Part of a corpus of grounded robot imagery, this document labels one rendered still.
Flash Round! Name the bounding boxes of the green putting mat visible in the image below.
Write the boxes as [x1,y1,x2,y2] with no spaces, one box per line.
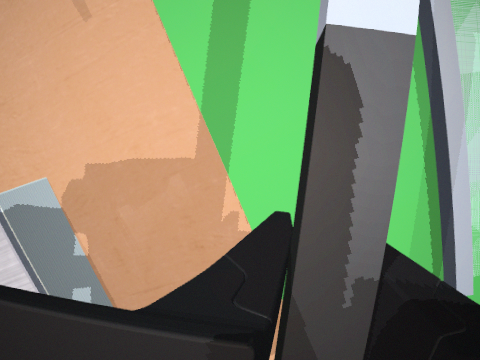
[152,0,444,281]

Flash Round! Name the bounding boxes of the light grey long bar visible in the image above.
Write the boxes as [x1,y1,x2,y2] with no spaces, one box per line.
[273,0,420,360]

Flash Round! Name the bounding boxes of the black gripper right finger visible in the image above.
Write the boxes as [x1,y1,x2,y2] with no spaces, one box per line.
[363,244,480,360]

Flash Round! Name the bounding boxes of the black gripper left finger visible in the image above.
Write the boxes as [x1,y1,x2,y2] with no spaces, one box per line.
[0,211,293,360]

